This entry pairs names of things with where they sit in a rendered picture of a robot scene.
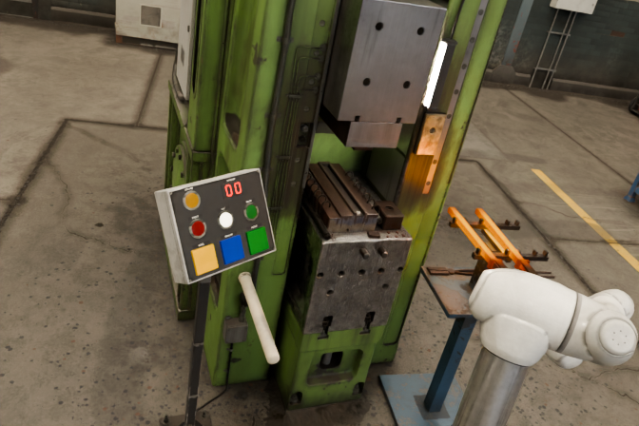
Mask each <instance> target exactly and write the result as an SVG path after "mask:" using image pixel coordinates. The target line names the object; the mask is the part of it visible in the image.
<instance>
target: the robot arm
mask: <svg viewBox="0 0 639 426"><path fill-rule="evenodd" d="M469 306H470V310H471V313H472V314H473V316H474V318H475V319H476V320H479V321H481V322H480V339H481V343H482V345H483V346H482V348H481V351H480V353H479V356H478V358H477V361H476V364H475V366H474V369H473V372H472V374H471V377H470V380H469V382H468V385H467V387H466V390H465V392H464V395H463V398H462V399H461V402H460V404H459V407H458V411H457V414H456V416H455V420H454V423H453V425H452V426H506V424H507V422H508V419H509V417H510V414H511V412H512V409H513V406H514V404H515V401H516V399H517V396H518V394H519V391H520V389H521V386H522V384H523V381H524V379H525V376H526V375H527V372H528V370H529V367H530V366H532V365H534V364H536V363H537V362H538V361H539V360H540V359H541V358H542V357H543V356H544V355H546V356H547V357H548V358H549V359H550V360H551V361H552V362H553V363H555V364H556V365H557V366H559V367H561V368H564V369H571V368H574V367H576V366H578V365H579V364H581V363H582V362H583V360H585V361H590V362H592V363H595V364H598V365H604V366H615V365H620V364H622V363H624V362H626V361H628V360H629V359H630V358H631V357H632V356H633V354H634V351H635V348H636V344H637V342H638V334H637V331H636V328H635V326H634V325H633V323H632V322H631V321H630V320H629V319H630V318H631V316H632V314H633V312H634V304H633V301H632V299H631V298H630V296H629V295H628V294H626V293H625V292H623V291H621V290H618V289H610V290H605V291H601V292H599V293H596V294H594V295H592V296H590V297H586V296H584V295H582V294H580V293H577V292H575V291H573V290H570V289H569V288H567V287H566V286H564V285H562V284H560V283H557V282H555V281H551V280H548V279H545V278H542V277H540V276H537V275H535V274H531V273H528V272H525V271H521V270H515V269H508V268H500V267H499V266H498V265H497V264H496V262H494V264H493V267H492V269H489V270H484V271H483V272H482V274H481V276H480V277H479V279H478V281H477V283H476V285H475V287H474V290H473V292H472V294H471V296H470V298H469Z"/></svg>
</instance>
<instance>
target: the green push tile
mask: <svg viewBox="0 0 639 426"><path fill-rule="evenodd" d="M245 235H246V238H247V243H248V248H249V252H250V255H254V254H256V253H259V252H262V251H263V250H266V249H269V244H268V239H267V235H266V231H265V226H262V227H259V228H256V229H253V230H250V231H247V232H245Z"/></svg>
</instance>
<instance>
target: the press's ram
mask: <svg viewBox="0 0 639 426"><path fill-rule="evenodd" d="M446 11H447V9H446V8H444V7H441V6H440V5H438V4H436V3H434V2H431V1H429V0H340V5H339V14H338V19H337V24H336V29H335V34H334V39H333V45H332V49H331V54H330V59H329V64H328V69H327V74H326V79H325V84H324V90H323V94H322V99H321V102H322V103H323V105H324V106H325V107H326V108H327V109H328V110H329V111H330V112H331V113H332V115H333V116H334V117H335V118H336V119H337V120H338V121H355V118H356V119H357V120H358V121H359V122H378V123H395V122H396V121H398V122H399V123H401V124H415V123H416V117H417V114H418V110H419V107H420V103H421V100H422V96H423V93H424V89H425V86H426V83H427V79H428V76H429V72H430V68H431V65H432V62H433V59H434V55H435V52H436V45H437V42H438V38H439V35H440V32H441V28H442V25H443V21H444V18H445V14H446Z"/></svg>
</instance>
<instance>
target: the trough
mask: <svg viewBox="0 0 639 426"><path fill-rule="evenodd" d="M322 165H323V166H324V168H325V169H326V171H327V172H328V173H329V175H330V176H331V178H332V179H333V180H334V182H335V183H336V185H337V186H338V187H339V189H340V190H341V192H342V193H343V195H344V196H345V197H346V199H347V200H348V202H349V203H350V204H351V205H352V206H353V207H354V209H355V210H356V211H359V212H360V214H357V216H364V215H365V212H364V211H363V209H362V208H361V206H360V205H359V204H358V202H357V201H356V199H355V198H354V197H353V195H352V194H351V193H350V191H349V190H348V189H347V187H346V186H345V185H344V183H343V182H342V181H341V179H340V178H339V176H338V175H337V174H336V172H335V171H334V169H333V168H332V167H331V166H330V165H329V164H322Z"/></svg>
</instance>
